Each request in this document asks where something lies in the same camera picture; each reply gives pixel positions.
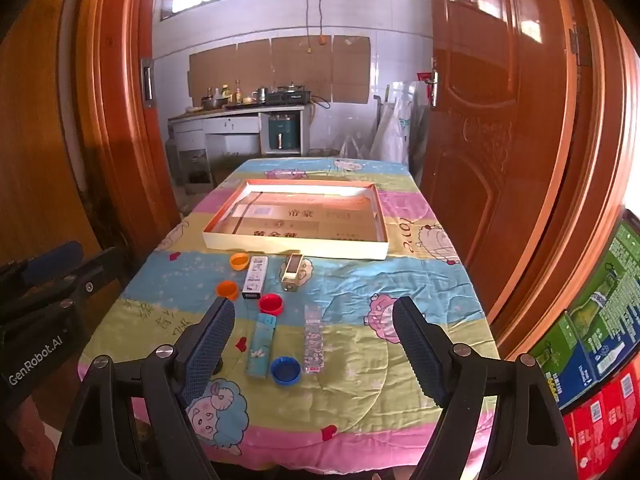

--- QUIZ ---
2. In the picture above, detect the grey kitchen counter cabinet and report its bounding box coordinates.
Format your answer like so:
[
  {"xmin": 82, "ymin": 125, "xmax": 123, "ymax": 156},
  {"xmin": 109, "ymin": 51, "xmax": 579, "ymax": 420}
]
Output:
[{"xmin": 167, "ymin": 102, "xmax": 308, "ymax": 186}]

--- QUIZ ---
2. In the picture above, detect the red bottle cap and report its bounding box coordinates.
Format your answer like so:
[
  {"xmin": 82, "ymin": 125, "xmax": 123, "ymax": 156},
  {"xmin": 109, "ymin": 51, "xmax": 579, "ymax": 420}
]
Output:
[{"xmin": 258, "ymin": 293, "xmax": 286, "ymax": 317}]

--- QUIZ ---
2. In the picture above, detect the black gas stove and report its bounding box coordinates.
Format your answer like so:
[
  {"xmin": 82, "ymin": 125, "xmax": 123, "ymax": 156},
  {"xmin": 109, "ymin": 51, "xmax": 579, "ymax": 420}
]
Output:
[{"xmin": 264, "ymin": 85, "xmax": 312, "ymax": 106}]

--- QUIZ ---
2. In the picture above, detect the teal floral box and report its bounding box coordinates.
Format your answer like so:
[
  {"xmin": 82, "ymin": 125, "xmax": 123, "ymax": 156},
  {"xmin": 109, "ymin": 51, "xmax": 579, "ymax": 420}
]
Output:
[{"xmin": 245, "ymin": 312, "xmax": 277, "ymax": 378}]

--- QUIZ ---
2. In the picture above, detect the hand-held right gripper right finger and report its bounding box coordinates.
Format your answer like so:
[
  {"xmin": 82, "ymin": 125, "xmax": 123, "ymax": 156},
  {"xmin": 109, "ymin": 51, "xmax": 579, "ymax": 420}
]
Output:
[{"xmin": 391, "ymin": 296, "xmax": 578, "ymax": 480}]

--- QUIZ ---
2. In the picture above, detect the green and blue printed carton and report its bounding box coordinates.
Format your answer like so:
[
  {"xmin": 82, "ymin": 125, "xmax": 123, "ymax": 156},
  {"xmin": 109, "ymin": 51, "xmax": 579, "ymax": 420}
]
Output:
[{"xmin": 529, "ymin": 220, "xmax": 640, "ymax": 411}]

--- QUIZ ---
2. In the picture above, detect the teal air fryer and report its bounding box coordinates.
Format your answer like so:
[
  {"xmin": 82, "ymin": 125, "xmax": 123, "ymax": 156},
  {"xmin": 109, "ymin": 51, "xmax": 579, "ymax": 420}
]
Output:
[{"xmin": 268, "ymin": 114, "xmax": 301, "ymax": 151}]

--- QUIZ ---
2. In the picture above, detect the clear patterned plastic box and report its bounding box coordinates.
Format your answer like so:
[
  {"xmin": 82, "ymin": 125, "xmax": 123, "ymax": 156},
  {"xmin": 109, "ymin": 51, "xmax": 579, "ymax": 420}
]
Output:
[{"xmin": 303, "ymin": 304, "xmax": 326, "ymax": 375}]

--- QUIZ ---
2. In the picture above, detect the blue bottle cap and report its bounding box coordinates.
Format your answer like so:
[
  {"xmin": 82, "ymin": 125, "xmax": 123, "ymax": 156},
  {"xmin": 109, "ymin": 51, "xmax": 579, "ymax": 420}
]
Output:
[{"xmin": 270, "ymin": 356, "xmax": 302, "ymax": 387}]

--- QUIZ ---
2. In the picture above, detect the cartoon sheep printed blanket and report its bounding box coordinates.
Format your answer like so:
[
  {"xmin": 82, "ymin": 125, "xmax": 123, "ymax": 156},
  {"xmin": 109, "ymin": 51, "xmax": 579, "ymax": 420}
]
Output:
[{"xmin": 77, "ymin": 157, "xmax": 501, "ymax": 476}]

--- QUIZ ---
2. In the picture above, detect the clear plastic bag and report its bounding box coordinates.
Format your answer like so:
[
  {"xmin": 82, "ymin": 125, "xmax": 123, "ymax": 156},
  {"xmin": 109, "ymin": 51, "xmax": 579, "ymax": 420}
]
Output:
[{"xmin": 340, "ymin": 135, "xmax": 372, "ymax": 159}]

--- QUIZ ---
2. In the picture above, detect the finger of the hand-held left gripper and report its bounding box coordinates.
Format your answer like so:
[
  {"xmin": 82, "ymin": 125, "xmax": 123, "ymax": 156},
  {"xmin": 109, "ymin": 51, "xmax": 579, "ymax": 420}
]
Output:
[
  {"xmin": 0, "ymin": 247, "xmax": 130, "ymax": 332},
  {"xmin": 0, "ymin": 241, "xmax": 84, "ymax": 294}
]

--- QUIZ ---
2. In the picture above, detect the shallow cardboard tray box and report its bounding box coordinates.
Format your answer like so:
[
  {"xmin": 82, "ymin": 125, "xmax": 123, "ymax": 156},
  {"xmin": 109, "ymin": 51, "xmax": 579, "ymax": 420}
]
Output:
[{"xmin": 202, "ymin": 179, "xmax": 390, "ymax": 261}]

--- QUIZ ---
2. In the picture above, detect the red printed carton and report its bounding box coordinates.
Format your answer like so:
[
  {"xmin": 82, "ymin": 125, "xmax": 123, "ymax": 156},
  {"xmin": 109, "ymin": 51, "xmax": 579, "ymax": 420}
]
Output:
[{"xmin": 562, "ymin": 360, "xmax": 640, "ymax": 480}]

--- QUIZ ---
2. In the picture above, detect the gold metallic box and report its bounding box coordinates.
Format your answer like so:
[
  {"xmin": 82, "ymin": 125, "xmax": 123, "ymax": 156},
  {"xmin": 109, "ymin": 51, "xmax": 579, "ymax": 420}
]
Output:
[{"xmin": 280, "ymin": 252, "xmax": 304, "ymax": 293}]

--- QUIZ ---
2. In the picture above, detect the metal door strike plate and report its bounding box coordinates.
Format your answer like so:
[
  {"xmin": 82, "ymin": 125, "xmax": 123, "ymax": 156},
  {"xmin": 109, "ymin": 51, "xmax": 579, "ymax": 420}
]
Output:
[{"xmin": 141, "ymin": 57, "xmax": 156, "ymax": 108}]

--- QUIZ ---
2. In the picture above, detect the carved wooden door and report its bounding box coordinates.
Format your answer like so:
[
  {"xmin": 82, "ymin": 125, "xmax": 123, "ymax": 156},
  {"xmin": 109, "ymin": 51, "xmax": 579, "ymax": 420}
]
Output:
[{"xmin": 420, "ymin": 0, "xmax": 576, "ymax": 311}]

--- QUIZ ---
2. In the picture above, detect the white woven sack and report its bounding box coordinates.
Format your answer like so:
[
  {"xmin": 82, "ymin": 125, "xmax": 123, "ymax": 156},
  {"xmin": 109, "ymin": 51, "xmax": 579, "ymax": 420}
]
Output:
[{"xmin": 370, "ymin": 82, "xmax": 416, "ymax": 163}]

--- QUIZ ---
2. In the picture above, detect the wooden door frame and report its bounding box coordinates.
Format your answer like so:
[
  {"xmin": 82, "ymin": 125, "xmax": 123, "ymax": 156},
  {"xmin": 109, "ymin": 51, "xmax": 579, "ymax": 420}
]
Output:
[{"xmin": 75, "ymin": 0, "xmax": 183, "ymax": 261}]

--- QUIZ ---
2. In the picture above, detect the cardboard sheet on wall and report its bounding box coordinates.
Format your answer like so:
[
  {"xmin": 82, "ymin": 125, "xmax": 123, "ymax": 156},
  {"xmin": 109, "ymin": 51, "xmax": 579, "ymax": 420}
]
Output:
[{"xmin": 188, "ymin": 35, "xmax": 372, "ymax": 105}]

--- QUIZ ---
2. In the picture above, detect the metal door handle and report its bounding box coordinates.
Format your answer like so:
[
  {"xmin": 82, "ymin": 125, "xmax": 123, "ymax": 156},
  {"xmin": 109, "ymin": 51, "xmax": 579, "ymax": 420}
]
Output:
[{"xmin": 417, "ymin": 57, "xmax": 441, "ymax": 108}]

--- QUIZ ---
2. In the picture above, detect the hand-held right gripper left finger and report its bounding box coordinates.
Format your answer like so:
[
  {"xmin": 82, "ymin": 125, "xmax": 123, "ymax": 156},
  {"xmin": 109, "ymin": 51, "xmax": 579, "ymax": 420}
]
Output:
[{"xmin": 52, "ymin": 296, "xmax": 236, "ymax": 480}]

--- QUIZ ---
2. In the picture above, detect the white cartoon cat box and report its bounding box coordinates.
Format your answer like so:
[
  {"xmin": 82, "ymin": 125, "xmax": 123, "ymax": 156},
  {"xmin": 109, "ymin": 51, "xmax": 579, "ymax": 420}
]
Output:
[{"xmin": 242, "ymin": 255, "xmax": 270, "ymax": 301}]

